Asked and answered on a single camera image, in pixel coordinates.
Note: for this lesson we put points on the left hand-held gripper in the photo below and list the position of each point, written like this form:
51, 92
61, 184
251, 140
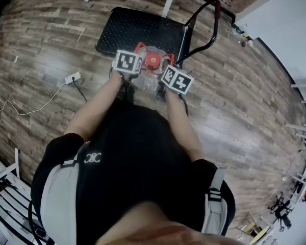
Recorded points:
127, 62

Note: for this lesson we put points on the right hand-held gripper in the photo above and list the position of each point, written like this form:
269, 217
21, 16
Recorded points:
178, 80

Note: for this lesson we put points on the black platform cart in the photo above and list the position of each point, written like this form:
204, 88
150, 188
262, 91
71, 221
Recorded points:
142, 27

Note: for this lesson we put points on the clear water jug red cap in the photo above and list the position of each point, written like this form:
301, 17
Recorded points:
153, 60

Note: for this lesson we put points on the person's right forearm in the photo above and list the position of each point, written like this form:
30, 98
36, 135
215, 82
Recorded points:
181, 121

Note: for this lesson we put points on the person's left forearm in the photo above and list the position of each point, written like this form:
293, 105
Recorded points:
97, 106

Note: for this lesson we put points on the wooden floor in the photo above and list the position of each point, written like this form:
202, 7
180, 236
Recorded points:
234, 98

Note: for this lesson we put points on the white power strip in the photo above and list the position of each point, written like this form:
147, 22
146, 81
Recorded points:
73, 77

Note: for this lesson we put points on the person's black shirt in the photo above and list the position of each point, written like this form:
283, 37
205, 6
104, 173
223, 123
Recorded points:
61, 152

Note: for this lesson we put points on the white shelf rack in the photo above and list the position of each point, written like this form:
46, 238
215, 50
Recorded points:
304, 103

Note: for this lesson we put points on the small white desk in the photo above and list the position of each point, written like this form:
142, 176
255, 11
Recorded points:
301, 186

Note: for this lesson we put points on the black tripod stand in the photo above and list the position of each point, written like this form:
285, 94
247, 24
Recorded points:
281, 208

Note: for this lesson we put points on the small wooden stool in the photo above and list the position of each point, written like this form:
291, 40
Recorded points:
252, 226

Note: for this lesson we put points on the white slatted bench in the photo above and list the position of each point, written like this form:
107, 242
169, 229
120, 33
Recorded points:
7, 195

